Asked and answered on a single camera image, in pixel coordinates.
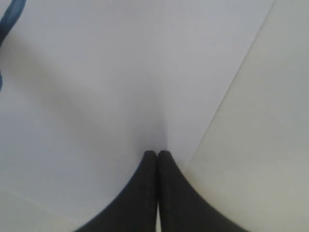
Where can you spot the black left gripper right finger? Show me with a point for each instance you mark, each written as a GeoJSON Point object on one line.
{"type": "Point", "coordinates": [181, 208]}

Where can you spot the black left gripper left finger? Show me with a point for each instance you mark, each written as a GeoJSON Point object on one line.
{"type": "Point", "coordinates": [135, 208]}

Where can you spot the white paper sheet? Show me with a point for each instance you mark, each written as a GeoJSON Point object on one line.
{"type": "Point", "coordinates": [89, 85]}

